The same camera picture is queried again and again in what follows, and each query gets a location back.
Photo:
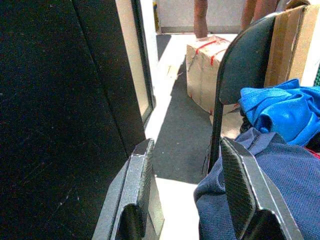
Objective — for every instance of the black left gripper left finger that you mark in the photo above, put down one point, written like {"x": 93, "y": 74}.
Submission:
{"x": 133, "y": 190}

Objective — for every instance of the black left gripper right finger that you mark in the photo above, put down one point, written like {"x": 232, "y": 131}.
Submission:
{"x": 247, "y": 190}

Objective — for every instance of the navy blue garment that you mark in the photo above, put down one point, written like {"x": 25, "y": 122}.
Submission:
{"x": 287, "y": 170}

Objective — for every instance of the red garment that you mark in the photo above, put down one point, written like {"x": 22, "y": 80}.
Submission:
{"x": 314, "y": 152}

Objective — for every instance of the bright blue garment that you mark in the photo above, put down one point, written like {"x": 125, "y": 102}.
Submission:
{"x": 285, "y": 112}

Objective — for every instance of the black cabinet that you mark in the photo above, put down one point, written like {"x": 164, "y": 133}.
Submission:
{"x": 65, "y": 112}

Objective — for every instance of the cardboard box with red tape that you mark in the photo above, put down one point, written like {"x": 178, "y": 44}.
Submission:
{"x": 203, "y": 72}

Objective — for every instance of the black chair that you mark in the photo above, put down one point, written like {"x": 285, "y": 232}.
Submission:
{"x": 246, "y": 60}

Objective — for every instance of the large brown cardboard box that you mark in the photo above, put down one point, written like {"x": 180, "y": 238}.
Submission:
{"x": 290, "y": 45}

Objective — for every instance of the person's leg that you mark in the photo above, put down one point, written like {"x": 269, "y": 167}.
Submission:
{"x": 200, "y": 17}
{"x": 255, "y": 11}

